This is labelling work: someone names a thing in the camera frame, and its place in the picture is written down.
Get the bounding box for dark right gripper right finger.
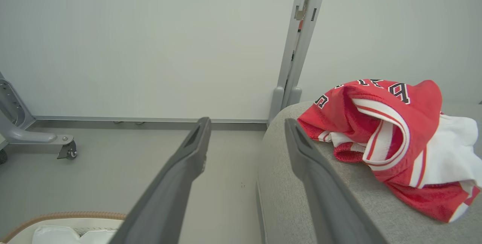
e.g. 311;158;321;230
284;118;388;244

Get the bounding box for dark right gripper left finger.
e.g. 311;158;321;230
107;117;212;244

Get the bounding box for red shorts with white band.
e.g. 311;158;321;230
377;114;482;224

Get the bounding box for red jersey with striped trim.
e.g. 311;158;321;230
297;79;443;171

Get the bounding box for white basket with brown rim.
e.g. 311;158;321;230
0;211;127;244

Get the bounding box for grey fabric sofa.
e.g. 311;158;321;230
256;101;482;244

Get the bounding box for black caster wheel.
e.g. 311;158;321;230
57;140;78;160

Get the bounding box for white garment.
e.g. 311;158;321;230
32;225;123;244

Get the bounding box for grey partition foot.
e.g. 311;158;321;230
0;122;75;147

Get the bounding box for grey double partition post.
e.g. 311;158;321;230
268;0;330;125

